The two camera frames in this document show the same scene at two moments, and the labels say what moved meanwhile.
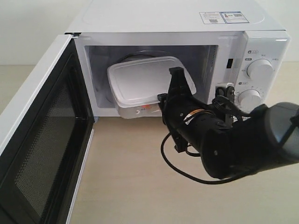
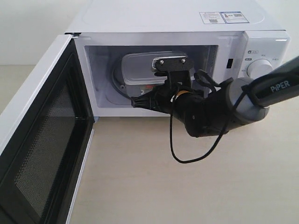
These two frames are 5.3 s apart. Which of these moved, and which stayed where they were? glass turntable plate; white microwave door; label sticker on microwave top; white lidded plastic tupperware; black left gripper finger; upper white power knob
Moved: white lidded plastic tupperware; black left gripper finger; glass turntable plate
Stayed: upper white power knob; white microwave door; label sticker on microwave top
